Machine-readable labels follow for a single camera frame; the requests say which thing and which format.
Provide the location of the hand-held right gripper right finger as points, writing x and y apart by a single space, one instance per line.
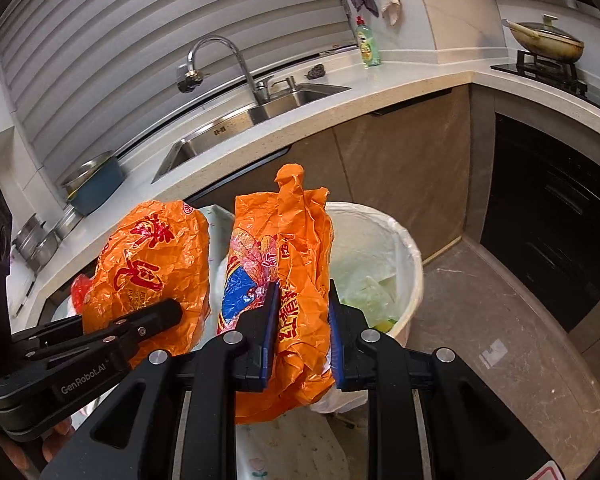
334 345

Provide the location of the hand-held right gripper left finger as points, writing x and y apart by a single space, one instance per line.
271 340

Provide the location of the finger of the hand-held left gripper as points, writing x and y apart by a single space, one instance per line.
150 320

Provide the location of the orange plastic bag red print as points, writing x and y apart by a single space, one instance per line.
145 260

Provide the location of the orange plastic bag blue print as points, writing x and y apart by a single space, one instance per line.
300 260

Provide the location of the white bin with plastic liner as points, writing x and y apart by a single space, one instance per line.
405 270

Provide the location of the person's left hand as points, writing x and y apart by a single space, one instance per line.
55 432

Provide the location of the small steel bowl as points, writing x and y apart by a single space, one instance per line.
42 257

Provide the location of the flat steel pan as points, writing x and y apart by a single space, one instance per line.
65 222

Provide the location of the blue basin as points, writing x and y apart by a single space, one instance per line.
97 195

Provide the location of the stack of steel pots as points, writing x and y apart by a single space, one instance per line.
27 235

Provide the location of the large steel bowl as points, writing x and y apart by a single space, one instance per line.
87 170

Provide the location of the brown kitchen cabinet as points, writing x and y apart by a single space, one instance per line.
405 150

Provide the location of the stainless steel sink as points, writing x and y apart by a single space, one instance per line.
260 110

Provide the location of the black built-in oven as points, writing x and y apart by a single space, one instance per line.
545 220

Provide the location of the sink soap dispenser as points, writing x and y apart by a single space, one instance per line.
291 85

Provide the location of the white kitchen countertop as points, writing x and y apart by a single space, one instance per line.
380 85

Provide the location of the dark scouring pad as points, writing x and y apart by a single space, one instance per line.
316 71

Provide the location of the grey window blind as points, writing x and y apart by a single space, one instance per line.
155 35

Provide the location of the chrome faucet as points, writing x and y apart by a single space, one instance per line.
215 41

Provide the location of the green dish soap bottle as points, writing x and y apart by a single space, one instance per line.
367 42

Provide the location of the black gas stove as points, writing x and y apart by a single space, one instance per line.
565 80

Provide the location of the wok with glass lid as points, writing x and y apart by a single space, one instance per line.
545 40

